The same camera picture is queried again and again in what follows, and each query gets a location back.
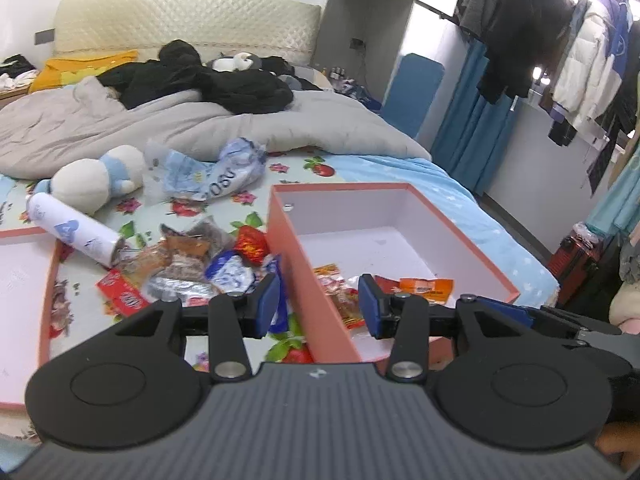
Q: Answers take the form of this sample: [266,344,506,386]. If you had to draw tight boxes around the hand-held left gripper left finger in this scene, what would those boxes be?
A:
[114,273,282,381]

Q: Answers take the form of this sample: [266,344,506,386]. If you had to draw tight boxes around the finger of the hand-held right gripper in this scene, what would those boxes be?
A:
[479,297,623,349]

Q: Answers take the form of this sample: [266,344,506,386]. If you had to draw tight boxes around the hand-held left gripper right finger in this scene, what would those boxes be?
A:
[357,274,531,380]

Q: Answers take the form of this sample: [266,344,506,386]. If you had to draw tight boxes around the purple snack packet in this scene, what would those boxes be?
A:
[265,255,291,335]

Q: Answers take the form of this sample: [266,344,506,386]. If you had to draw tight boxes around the red clear snack packet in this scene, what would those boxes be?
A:
[327,287,371,332]

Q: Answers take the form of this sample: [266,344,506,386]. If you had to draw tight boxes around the pink cardboard box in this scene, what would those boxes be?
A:
[267,182,522,363]

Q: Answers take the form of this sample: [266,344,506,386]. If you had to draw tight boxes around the red orange snack packet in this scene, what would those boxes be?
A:
[314,264,351,295]

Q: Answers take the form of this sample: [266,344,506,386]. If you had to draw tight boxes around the red foil snack packet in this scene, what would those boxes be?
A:
[235,226,271,266]

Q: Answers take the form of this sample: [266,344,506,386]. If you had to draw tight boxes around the silver snack packet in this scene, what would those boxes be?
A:
[145,272,216,307]

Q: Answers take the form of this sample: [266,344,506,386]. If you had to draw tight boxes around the person's right hand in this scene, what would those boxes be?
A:
[596,421,640,472]

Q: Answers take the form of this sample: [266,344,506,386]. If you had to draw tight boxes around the cream plush cushion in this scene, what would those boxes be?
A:
[607,280,640,335]

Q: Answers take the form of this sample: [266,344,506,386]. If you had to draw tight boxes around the blue white snack packet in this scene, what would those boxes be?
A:
[205,250,261,293]

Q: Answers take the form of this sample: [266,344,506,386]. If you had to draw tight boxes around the red suitcase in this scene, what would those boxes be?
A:
[547,232,608,306]

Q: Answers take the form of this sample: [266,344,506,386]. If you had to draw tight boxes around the blue floral bed sheet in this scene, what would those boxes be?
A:
[0,150,561,411]

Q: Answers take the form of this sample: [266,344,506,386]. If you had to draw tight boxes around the orange brown clear snack packet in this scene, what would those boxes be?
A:
[117,237,213,281]

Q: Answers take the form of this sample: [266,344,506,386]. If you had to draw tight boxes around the blue white plastic bag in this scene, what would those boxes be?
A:
[197,137,268,202]

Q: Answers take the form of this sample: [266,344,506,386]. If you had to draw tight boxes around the red flat snack packet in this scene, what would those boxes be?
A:
[96,269,151,317]

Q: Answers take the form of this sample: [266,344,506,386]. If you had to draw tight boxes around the light blue garment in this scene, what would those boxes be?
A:
[585,145,640,236]

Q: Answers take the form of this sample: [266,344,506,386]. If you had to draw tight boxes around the clear plastic bag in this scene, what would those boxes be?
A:
[144,140,216,206]

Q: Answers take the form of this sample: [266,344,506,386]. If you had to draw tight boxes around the blue curtain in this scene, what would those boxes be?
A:
[431,40,526,196]

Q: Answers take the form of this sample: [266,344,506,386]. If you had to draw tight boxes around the grey quilt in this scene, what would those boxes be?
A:
[0,77,432,181]

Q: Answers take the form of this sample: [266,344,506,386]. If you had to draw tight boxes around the white spray can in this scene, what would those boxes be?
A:
[26,192,123,267]

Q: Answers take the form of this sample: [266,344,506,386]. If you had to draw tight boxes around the blue patterned cloth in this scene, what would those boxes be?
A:
[340,82,386,113]

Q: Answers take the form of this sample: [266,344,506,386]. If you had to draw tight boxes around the blue chair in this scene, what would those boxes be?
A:
[382,52,446,141]

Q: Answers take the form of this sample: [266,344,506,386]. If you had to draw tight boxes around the white blue plush toy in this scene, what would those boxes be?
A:
[32,145,147,213]

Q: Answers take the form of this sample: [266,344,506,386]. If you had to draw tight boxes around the black jacket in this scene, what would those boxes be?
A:
[97,40,295,115]

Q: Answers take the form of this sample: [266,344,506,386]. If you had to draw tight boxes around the dark folded clothes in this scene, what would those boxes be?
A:
[260,55,326,92]

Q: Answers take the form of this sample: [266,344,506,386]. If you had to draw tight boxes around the small bottles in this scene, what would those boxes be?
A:
[322,65,358,86]

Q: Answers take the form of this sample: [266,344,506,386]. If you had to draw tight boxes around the pink box lid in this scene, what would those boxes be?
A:
[0,226,66,408]

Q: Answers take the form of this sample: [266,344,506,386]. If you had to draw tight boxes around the black white plush toy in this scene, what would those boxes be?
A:
[207,51,261,73]

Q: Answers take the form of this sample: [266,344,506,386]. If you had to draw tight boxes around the white puffer jacket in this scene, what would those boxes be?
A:
[552,0,633,133]

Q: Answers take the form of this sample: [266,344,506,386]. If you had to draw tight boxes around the black hanging coat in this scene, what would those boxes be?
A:
[477,0,576,106]

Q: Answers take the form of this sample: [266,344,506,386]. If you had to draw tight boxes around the cream padded headboard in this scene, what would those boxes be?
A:
[52,0,322,68]

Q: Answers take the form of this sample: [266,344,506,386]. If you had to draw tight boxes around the white wardrobe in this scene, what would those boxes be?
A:
[312,0,471,106]

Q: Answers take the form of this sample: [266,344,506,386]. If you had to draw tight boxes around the yellow pillow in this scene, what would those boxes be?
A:
[29,50,140,93]

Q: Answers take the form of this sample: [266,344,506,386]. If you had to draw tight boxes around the grey hanging coat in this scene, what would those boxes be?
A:
[457,0,516,41]

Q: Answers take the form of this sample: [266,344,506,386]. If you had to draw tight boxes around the wooden bedside table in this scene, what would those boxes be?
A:
[0,85,31,109]

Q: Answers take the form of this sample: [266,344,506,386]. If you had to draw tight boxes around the pile of clothes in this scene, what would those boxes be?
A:
[0,54,40,93]

